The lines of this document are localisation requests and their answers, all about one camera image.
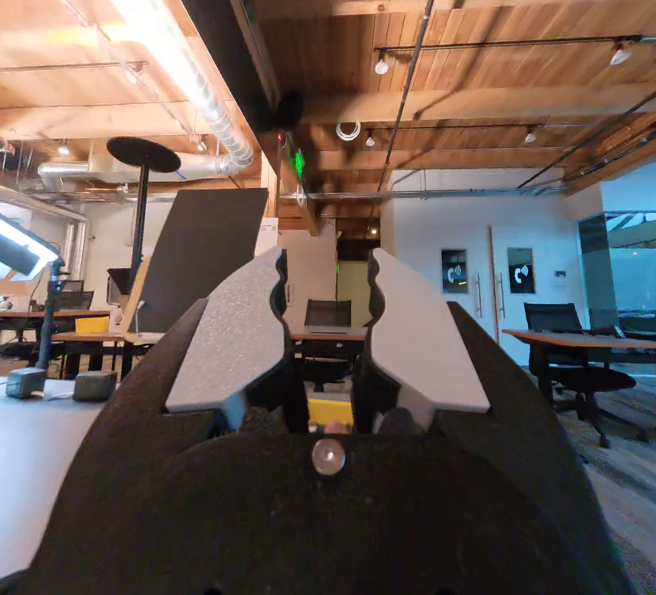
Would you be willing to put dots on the door window with phone icon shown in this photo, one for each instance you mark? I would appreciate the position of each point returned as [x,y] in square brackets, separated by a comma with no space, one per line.
[454,272]
[521,272]

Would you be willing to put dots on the long wooden office desk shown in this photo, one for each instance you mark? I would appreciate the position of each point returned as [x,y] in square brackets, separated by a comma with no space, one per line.
[579,339]

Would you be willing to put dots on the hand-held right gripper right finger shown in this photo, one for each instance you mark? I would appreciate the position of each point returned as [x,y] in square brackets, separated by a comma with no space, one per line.
[425,349]

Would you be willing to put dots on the black board with wooden rim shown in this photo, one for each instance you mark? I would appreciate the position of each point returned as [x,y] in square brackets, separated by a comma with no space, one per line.
[205,257]

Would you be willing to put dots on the white paper notice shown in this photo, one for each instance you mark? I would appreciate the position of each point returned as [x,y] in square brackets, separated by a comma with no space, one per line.
[269,234]

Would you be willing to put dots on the yellow plastic bin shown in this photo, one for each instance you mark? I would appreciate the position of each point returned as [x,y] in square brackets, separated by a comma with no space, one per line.
[92,325]
[330,410]

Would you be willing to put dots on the small black box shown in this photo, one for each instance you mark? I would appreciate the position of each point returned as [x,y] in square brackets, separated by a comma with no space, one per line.
[95,386]
[25,382]

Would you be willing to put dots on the black led panel stand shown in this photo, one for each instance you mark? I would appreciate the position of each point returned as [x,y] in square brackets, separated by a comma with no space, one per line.
[48,318]

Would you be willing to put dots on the black round foam disc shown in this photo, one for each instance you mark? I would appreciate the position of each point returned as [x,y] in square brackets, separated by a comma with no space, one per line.
[143,154]

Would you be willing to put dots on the silver ventilation duct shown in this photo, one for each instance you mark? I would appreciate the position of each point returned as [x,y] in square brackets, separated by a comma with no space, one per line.
[153,164]

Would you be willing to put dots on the green exit sign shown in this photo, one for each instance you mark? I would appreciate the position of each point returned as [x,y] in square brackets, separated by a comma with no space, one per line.
[296,162]

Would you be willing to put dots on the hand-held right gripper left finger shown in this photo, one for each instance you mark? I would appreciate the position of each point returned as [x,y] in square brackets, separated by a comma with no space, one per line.
[230,349]

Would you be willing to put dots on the led light panel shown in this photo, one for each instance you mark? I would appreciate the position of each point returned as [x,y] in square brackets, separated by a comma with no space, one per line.
[20,246]

